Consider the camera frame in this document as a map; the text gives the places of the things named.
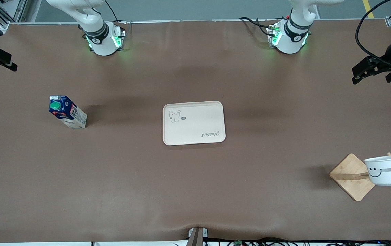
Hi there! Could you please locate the blue white milk carton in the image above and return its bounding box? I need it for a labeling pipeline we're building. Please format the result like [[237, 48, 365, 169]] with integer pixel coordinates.
[[49, 95, 87, 129]]

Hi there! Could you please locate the white smiley face mug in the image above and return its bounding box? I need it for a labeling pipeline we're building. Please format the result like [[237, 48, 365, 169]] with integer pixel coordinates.
[[364, 156, 391, 186]]

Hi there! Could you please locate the cream rabbit print tray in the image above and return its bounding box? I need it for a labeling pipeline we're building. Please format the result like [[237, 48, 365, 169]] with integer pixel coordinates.
[[162, 101, 226, 146]]

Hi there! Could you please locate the wooden mug stand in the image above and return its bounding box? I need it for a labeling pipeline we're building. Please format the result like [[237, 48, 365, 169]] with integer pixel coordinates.
[[329, 152, 391, 202]]

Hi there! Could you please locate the brown table cover sheet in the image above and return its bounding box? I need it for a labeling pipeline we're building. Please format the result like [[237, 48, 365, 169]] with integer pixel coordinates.
[[0, 20, 391, 243]]

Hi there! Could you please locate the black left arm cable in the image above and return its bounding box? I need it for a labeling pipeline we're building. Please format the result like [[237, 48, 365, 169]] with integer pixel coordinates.
[[355, 0, 391, 67]]

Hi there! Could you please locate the thin black base cable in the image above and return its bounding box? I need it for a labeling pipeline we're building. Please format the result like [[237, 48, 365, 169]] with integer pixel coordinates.
[[105, 0, 127, 24]]

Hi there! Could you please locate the black base cable bundle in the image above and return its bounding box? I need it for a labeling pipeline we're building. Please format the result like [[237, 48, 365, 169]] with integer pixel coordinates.
[[239, 17, 274, 36]]

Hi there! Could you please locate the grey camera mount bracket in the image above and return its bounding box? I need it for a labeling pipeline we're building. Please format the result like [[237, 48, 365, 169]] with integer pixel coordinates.
[[188, 227, 208, 246]]

